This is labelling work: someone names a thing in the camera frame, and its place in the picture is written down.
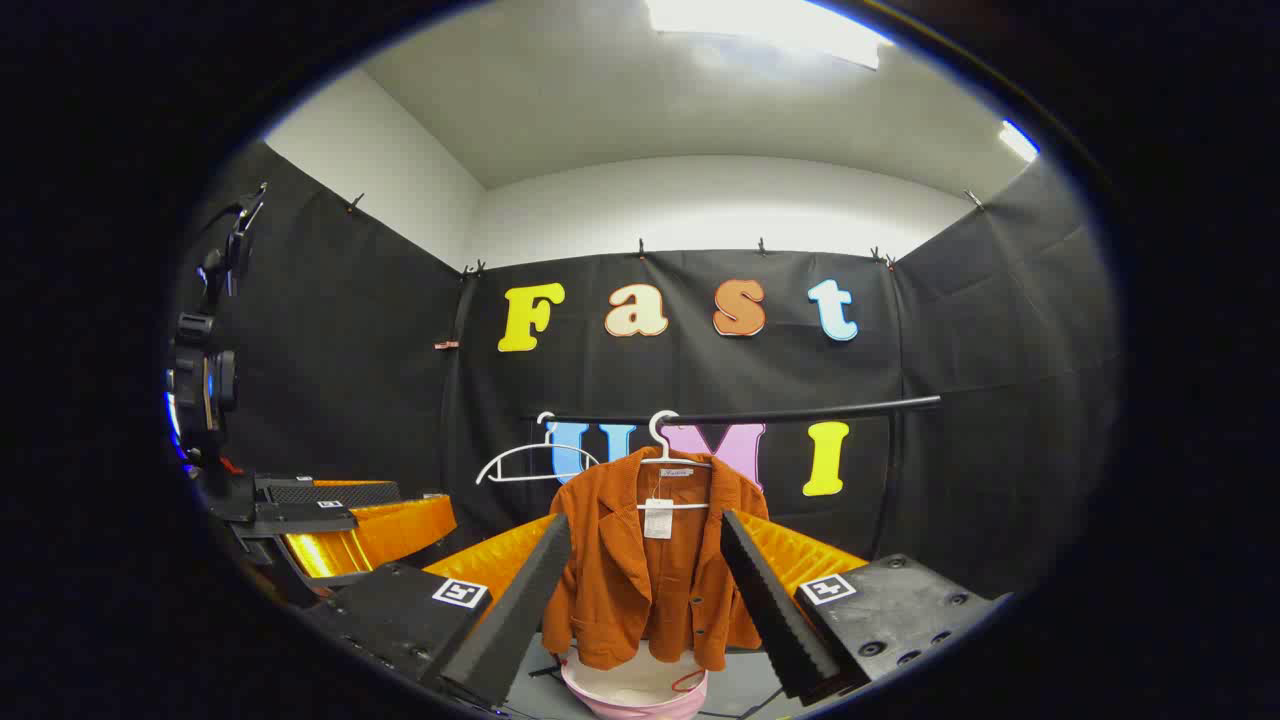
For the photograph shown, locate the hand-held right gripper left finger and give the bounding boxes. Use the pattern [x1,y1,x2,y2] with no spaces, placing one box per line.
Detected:
[300,513,573,713]

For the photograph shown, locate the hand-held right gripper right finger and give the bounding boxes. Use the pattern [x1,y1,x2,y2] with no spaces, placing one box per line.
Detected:
[720,508,1013,703]

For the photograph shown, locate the small ceiling light panel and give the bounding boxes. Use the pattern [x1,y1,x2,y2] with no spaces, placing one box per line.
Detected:
[998,120,1041,163]

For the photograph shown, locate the black clothes rack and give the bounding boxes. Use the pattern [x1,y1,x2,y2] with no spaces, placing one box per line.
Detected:
[520,396,943,561]

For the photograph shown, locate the large ceiling light panel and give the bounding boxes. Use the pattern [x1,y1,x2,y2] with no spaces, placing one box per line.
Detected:
[645,0,893,71]

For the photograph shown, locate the orange corduroy jacket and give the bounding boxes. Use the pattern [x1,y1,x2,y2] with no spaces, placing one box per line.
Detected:
[541,446,771,673]

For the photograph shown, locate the white hanger with crossbar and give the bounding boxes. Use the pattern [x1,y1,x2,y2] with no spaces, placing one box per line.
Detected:
[637,410,714,511]

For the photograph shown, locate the empty white plastic hanger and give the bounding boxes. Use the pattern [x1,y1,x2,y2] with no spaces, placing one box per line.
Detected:
[476,411,601,486]

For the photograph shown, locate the black backdrop cloth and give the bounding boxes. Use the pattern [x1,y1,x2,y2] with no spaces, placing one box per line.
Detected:
[170,140,1121,601]

